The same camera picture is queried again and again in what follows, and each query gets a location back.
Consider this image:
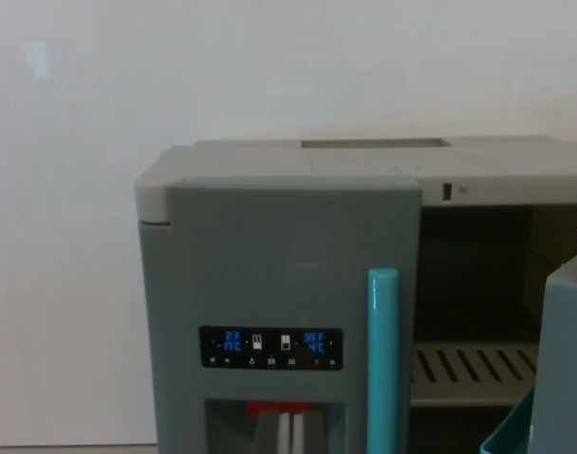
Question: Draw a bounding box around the teal handle of display door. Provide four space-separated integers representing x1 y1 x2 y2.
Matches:
366 267 399 454

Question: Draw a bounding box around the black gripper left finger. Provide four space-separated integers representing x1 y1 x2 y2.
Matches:
254 410 292 454

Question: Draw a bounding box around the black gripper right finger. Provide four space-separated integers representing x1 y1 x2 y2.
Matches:
290 411 321 454

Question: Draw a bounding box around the black temperature display panel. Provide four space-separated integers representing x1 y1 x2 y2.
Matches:
198 324 344 371

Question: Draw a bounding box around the grey toy fridge body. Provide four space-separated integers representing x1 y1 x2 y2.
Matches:
134 134 577 454

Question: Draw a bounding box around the teal door bin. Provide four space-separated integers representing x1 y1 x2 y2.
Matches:
480 377 538 454

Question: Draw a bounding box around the red dispenser tab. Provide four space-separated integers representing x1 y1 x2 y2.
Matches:
245 400 308 417

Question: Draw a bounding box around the grey-blue door with display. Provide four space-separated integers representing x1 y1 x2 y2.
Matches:
167 177 422 454

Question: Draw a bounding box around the grey slotted fridge shelf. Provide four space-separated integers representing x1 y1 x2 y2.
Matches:
410 342 540 408

